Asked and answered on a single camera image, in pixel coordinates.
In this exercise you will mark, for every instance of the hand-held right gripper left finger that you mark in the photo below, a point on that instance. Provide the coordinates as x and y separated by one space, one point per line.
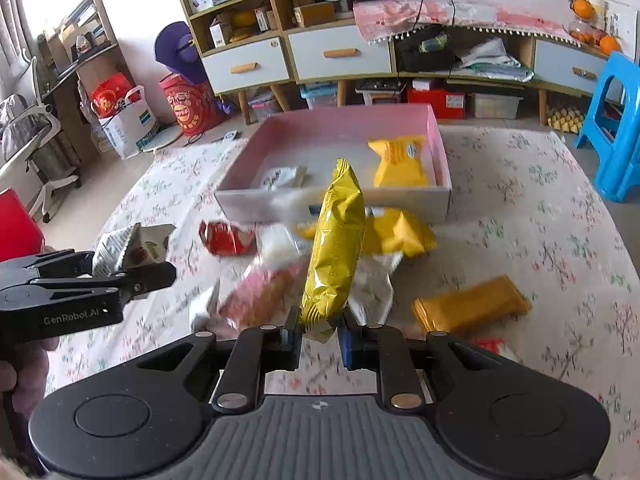
291 336

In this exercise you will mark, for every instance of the pink snack packet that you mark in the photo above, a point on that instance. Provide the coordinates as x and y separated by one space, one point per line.
260 295

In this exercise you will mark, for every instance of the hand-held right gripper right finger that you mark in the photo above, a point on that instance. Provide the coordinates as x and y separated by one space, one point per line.
348 347

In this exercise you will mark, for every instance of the dark wooden bookshelf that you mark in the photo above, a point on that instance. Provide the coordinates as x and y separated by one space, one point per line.
80 45

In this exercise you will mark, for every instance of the pile of papers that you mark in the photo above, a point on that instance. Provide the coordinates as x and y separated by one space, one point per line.
492 62

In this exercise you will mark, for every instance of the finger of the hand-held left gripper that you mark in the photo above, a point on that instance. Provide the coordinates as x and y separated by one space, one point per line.
60 263
145 280

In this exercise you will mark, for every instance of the round flat board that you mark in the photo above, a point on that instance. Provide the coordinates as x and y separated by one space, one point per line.
162 140

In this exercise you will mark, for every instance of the curtain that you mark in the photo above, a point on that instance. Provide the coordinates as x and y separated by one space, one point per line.
12 25

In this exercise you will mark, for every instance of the white dotted snack packet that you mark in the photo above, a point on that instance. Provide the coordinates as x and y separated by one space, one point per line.
282 177

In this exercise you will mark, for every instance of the low wooden tv stand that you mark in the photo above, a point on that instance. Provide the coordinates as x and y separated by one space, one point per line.
560 62

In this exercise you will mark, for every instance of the white appliance box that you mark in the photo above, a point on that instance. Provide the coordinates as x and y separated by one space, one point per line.
622 20

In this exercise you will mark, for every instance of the pink cardboard box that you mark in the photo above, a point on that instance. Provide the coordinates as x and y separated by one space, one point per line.
340 135

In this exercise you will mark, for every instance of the small white box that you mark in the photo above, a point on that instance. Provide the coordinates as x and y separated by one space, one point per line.
219 34

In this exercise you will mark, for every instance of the orange-brown snack packet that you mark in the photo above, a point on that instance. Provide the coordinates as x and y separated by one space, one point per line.
470 305

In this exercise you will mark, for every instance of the purple plush toy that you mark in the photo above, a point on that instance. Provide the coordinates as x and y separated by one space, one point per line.
177 52

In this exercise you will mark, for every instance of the red gift bag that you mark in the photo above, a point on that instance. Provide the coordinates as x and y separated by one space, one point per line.
110 97

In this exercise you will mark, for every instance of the red box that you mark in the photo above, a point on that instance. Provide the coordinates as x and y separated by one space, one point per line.
435 102

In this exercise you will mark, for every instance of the red printed bag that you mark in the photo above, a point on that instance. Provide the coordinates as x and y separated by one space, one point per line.
192 107

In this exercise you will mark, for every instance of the blue-lid storage bin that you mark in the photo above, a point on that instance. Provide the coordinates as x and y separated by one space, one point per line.
320 96

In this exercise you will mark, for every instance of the red plastic object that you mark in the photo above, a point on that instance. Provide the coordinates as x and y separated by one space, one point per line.
17 230

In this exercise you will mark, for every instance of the clear white snack packet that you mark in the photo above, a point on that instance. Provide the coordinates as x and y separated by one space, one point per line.
277 242

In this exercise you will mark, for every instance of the white green snack packet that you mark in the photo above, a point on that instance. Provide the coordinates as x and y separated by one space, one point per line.
117 250

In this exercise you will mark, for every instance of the small clear storage bin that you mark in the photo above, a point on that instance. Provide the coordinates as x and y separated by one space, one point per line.
265 109

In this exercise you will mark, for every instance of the plain white snack packet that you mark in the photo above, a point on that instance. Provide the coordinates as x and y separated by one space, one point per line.
372 290

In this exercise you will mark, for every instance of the wooden drawer cabinet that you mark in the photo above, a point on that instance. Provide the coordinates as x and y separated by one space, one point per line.
340 55

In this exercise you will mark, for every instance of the orange fruit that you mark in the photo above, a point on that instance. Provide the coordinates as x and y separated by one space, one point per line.
610 45
583 8

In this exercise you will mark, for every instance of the red white snack packet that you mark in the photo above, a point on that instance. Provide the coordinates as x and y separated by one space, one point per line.
495 347

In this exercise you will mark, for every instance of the glass jar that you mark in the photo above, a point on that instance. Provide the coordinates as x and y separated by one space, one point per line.
582 32

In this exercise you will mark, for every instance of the small white device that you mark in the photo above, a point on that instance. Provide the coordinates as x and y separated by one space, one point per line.
230 136

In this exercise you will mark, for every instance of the pink floral cloth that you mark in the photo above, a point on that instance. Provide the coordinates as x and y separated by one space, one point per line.
480 17

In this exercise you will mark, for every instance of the yellow egg tray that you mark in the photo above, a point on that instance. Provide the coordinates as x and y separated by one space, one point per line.
565 119

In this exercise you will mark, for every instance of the black bag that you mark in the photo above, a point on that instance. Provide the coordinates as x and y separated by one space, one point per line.
425 57

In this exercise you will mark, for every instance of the grey office chair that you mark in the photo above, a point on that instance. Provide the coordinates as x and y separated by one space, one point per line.
30 130

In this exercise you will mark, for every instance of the tall wooden shelf cabinet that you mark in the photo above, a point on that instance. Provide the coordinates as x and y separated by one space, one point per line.
240 65

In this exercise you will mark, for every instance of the blue plastic stool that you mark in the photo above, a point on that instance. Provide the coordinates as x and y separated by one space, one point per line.
617 125

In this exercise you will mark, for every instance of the yellow snack packet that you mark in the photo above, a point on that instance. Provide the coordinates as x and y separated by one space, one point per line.
400 232
335 245
402 162

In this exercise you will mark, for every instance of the person's left hand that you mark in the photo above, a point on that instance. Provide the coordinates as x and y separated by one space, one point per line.
30 375

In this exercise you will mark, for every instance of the white shopping bag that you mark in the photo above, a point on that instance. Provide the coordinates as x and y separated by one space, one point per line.
127 127

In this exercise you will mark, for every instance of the brown cardboard box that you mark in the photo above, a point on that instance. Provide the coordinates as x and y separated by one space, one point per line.
314 14

